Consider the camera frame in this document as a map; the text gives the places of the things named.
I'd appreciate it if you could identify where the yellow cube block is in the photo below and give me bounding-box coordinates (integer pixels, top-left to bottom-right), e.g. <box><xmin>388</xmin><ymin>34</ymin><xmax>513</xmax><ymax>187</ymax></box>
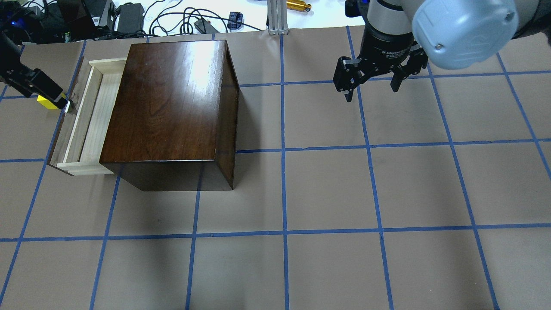
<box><xmin>37</xmin><ymin>93</ymin><xmax>66</xmax><ymax>110</ymax></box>

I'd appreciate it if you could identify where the gold cylindrical tool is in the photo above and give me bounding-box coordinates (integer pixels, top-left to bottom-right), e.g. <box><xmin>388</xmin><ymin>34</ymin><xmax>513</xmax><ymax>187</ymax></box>
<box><xmin>287</xmin><ymin>0</ymin><xmax>312</xmax><ymax>12</ymax></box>

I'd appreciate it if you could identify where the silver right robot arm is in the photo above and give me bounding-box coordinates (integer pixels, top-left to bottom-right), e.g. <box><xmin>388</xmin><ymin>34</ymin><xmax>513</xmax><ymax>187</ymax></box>
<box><xmin>333</xmin><ymin>0</ymin><xmax>550</xmax><ymax>102</ymax></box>

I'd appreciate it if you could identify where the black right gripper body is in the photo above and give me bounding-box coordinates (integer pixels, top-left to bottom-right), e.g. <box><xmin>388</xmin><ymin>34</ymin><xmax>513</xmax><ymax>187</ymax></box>
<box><xmin>333</xmin><ymin>26</ymin><xmax>428</xmax><ymax>92</ymax></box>

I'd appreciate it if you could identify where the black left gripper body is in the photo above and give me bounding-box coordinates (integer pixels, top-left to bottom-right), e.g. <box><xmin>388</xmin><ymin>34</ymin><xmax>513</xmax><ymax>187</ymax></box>
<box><xmin>0</xmin><ymin>33</ymin><xmax>63</xmax><ymax>100</ymax></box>

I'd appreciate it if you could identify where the black laptop power brick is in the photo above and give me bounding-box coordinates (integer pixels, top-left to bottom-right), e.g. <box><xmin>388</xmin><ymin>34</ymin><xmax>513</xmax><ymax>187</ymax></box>
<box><xmin>116</xmin><ymin>3</ymin><xmax>145</xmax><ymax>33</ymax></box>

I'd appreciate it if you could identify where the dark wooden drawer cabinet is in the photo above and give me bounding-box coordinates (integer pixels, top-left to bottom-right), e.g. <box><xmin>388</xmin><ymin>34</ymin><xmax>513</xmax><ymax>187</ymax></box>
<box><xmin>99</xmin><ymin>40</ymin><xmax>240</xmax><ymax>192</ymax></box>

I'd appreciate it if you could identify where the aluminium frame post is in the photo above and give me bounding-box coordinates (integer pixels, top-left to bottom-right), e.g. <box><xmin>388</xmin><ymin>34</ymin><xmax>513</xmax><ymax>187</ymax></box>
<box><xmin>267</xmin><ymin>0</ymin><xmax>289</xmax><ymax>36</ymax></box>

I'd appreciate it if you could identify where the light wood drawer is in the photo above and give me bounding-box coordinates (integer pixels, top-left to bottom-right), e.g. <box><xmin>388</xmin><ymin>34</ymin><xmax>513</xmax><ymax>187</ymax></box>
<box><xmin>47</xmin><ymin>57</ymin><xmax>127</xmax><ymax>175</ymax></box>

